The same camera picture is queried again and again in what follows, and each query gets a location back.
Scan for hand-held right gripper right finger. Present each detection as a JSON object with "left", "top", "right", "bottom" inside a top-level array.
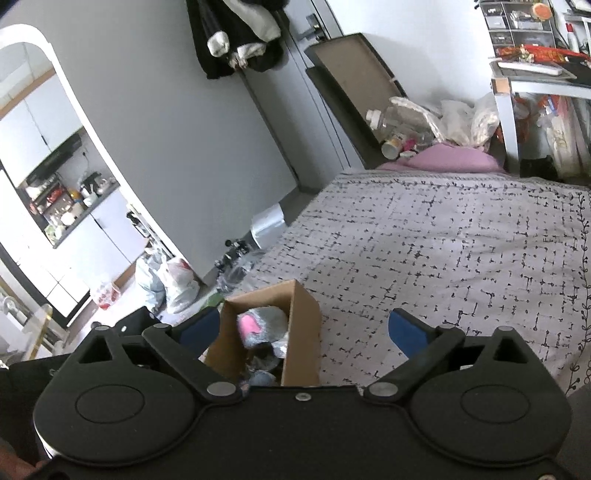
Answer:
[{"left": 364, "top": 308, "right": 544, "bottom": 408}]

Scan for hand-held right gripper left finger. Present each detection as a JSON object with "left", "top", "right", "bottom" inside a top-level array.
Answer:
[{"left": 76, "top": 307, "right": 244, "bottom": 407}]

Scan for grey and pink sock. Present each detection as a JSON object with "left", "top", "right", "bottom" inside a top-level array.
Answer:
[{"left": 236, "top": 306, "right": 290, "bottom": 350}]

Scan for blue grey sock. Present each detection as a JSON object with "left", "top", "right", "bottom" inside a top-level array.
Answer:
[{"left": 248, "top": 368, "right": 280, "bottom": 387}]

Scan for cardboard box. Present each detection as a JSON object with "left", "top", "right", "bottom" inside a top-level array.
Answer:
[{"left": 203, "top": 279, "right": 322, "bottom": 388}]

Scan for white plastic bag red print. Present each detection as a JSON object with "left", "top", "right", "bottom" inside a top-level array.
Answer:
[{"left": 159, "top": 257, "right": 201, "bottom": 315}]

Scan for pale blue plastic bag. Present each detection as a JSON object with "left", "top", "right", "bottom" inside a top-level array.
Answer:
[{"left": 134, "top": 251, "right": 167, "bottom": 308}]

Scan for printed grey bedspread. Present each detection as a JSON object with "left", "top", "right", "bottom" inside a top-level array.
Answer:
[{"left": 238, "top": 168, "right": 591, "bottom": 404}]

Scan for red and clear container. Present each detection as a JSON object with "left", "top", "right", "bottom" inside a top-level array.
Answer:
[{"left": 91, "top": 282, "right": 122, "bottom": 310}]

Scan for pink pillow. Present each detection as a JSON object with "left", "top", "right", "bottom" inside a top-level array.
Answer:
[{"left": 378, "top": 142, "right": 507, "bottom": 175}]

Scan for kitchen counter with clutter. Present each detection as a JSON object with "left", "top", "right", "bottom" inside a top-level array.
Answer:
[{"left": 18, "top": 168, "right": 122, "bottom": 251}]

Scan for cream jar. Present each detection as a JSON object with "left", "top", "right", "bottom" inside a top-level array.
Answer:
[{"left": 380, "top": 134, "right": 408, "bottom": 159}]

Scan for clear plastic bottle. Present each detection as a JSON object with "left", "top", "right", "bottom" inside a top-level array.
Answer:
[{"left": 366, "top": 104, "right": 446, "bottom": 137}]

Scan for crumpled clear plastic bags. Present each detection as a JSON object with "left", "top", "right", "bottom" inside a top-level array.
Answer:
[{"left": 431, "top": 92, "right": 502, "bottom": 149}]

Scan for grey door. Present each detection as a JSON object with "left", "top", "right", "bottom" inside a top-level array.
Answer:
[{"left": 240, "top": 0, "right": 366, "bottom": 195}]

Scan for white desk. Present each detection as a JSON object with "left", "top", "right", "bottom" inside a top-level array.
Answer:
[{"left": 489, "top": 59, "right": 591, "bottom": 175}]

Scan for white keyboard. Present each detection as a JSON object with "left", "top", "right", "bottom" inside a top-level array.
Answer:
[{"left": 498, "top": 60, "right": 565, "bottom": 76}]

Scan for hanging black and white clothes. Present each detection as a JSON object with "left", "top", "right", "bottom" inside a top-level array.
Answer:
[{"left": 185, "top": 0, "right": 290, "bottom": 80}]

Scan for red patterned cloth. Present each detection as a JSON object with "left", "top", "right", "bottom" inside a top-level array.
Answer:
[{"left": 495, "top": 44, "right": 591, "bottom": 65}]

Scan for grey drawer organiser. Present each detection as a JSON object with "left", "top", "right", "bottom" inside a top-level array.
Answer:
[{"left": 477, "top": 0, "right": 556, "bottom": 48}]

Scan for door handle lock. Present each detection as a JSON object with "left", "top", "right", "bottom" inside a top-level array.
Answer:
[{"left": 302, "top": 13, "right": 331, "bottom": 41}]

